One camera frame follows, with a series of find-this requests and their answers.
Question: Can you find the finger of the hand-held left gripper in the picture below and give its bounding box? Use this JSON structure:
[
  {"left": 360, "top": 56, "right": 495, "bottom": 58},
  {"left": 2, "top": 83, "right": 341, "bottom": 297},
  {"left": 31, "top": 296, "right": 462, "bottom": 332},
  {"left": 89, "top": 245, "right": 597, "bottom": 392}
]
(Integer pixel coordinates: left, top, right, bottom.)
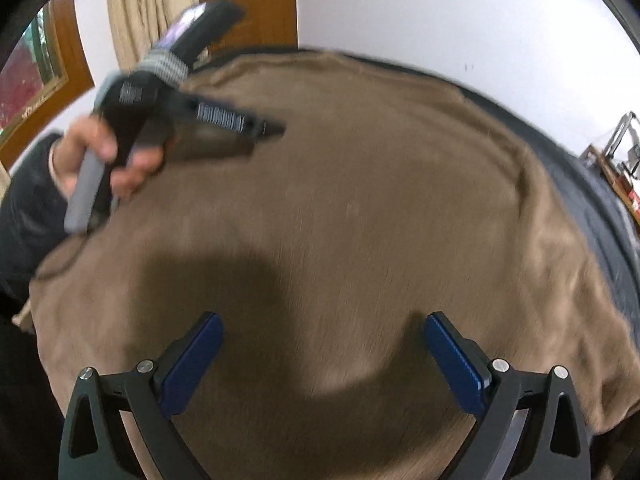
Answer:
[{"left": 172, "top": 92, "right": 286, "bottom": 137}]

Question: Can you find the wooden desk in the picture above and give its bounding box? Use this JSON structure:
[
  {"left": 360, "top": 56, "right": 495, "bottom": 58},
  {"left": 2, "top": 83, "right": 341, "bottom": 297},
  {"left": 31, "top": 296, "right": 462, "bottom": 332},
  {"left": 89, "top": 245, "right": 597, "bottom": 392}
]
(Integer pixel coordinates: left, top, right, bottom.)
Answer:
[{"left": 581, "top": 144, "right": 640, "bottom": 241}]

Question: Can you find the metal desk lamp stand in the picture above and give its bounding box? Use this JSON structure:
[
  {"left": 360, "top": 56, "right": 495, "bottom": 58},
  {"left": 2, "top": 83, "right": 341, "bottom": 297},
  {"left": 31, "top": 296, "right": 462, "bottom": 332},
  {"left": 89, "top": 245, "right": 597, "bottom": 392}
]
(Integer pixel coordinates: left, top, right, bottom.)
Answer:
[{"left": 600, "top": 110, "right": 640, "bottom": 181}]

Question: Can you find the person's dark jacket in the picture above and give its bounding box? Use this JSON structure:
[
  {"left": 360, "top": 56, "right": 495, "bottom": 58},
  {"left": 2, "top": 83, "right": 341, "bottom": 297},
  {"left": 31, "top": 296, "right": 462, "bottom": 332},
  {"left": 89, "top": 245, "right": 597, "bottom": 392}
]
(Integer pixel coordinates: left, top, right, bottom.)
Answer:
[{"left": 0, "top": 285, "right": 71, "bottom": 480}]

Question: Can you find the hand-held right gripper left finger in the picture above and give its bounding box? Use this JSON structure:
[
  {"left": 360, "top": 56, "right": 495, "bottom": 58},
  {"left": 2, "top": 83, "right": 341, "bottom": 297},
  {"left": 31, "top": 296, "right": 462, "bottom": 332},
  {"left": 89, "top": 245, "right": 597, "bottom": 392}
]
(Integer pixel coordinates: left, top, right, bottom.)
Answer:
[{"left": 59, "top": 311, "right": 224, "bottom": 480}]

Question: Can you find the brown fleece garment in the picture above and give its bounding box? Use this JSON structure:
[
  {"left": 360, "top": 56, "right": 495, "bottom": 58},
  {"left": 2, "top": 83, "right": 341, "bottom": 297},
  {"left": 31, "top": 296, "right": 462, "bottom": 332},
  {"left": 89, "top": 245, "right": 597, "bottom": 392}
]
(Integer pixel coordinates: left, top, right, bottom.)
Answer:
[{"left": 30, "top": 52, "right": 640, "bottom": 480}]

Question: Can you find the wooden framed picture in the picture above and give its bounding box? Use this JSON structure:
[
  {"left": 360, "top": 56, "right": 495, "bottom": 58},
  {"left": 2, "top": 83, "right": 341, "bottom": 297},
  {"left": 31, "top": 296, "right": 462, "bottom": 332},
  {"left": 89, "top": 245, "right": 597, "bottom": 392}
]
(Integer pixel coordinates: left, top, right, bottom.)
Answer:
[{"left": 0, "top": 0, "right": 96, "bottom": 171}]

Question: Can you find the wooden door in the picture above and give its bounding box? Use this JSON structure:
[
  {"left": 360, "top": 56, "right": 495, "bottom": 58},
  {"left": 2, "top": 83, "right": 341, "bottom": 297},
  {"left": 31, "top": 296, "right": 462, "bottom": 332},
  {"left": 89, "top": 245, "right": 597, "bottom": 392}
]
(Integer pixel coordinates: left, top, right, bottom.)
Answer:
[{"left": 194, "top": 0, "right": 300, "bottom": 57}]

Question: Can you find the person's left hand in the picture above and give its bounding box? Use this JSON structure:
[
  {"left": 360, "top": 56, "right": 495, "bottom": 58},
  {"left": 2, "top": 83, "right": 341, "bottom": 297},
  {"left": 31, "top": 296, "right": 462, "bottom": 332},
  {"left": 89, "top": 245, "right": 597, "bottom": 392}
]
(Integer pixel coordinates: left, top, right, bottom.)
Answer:
[{"left": 52, "top": 116, "right": 166, "bottom": 201}]

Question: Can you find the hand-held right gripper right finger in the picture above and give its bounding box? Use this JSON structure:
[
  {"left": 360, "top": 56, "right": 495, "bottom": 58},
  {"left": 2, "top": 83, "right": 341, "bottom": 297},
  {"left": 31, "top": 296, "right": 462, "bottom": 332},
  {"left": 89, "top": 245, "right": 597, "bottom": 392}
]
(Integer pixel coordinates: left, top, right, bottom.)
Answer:
[{"left": 424, "top": 311, "right": 591, "bottom": 480}]

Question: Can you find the beige curtain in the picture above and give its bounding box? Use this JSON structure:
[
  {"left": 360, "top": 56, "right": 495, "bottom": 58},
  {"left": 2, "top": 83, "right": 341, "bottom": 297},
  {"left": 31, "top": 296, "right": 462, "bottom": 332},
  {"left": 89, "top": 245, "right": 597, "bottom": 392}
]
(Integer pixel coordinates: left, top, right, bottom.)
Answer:
[{"left": 105, "top": 0, "right": 202, "bottom": 72}]

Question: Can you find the person's left forearm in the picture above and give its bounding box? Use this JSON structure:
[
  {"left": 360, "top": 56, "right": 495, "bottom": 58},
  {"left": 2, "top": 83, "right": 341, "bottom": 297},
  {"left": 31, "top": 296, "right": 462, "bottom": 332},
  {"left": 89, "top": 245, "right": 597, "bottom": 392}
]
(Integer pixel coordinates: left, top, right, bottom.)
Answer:
[{"left": 0, "top": 132, "right": 76, "bottom": 311}]

